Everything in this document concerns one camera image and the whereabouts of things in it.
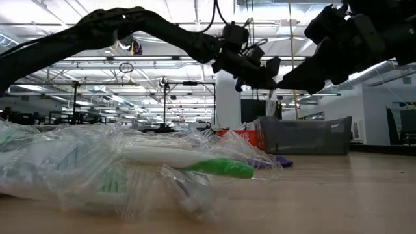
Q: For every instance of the black rig frame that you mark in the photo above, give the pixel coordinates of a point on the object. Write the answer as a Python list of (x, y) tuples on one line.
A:
[(190, 83), (75, 104)]

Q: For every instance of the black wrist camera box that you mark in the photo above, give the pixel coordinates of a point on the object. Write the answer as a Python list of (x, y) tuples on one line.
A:
[(273, 66), (325, 26)]

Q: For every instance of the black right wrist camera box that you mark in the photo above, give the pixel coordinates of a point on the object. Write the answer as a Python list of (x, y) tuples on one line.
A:
[(325, 26)]

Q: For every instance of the dark blue cloth mat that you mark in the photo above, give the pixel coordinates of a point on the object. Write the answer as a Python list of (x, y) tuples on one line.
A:
[(282, 161)]

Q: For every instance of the black panel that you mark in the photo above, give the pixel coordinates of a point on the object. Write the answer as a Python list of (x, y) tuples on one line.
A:
[(253, 112)]

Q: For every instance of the purple toothbrush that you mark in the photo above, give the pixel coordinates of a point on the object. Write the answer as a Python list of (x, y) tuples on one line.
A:
[(191, 191)]

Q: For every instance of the white pillar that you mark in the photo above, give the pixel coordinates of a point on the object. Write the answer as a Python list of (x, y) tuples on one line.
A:
[(227, 107)]

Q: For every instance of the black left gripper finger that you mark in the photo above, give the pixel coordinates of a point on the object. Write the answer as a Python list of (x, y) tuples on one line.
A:
[(260, 83)]

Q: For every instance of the orange perforated basket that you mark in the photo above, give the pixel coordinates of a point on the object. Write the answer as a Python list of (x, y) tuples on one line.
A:
[(250, 136)]

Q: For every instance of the silver ceiling duct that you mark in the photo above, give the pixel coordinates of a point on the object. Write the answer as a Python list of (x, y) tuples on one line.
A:
[(367, 76)]

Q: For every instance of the grey translucent bin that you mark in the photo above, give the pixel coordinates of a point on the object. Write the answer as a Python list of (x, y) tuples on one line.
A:
[(308, 136)]

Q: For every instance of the blue toothbrush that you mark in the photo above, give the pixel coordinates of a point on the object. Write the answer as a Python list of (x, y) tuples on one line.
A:
[(68, 159)]

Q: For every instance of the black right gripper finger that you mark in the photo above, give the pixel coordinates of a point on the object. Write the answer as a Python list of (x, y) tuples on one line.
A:
[(308, 78)]

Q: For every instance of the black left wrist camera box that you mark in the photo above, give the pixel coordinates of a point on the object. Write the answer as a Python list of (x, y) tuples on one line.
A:
[(273, 66)]

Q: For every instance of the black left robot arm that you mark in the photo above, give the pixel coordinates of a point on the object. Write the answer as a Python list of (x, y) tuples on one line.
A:
[(97, 26)]

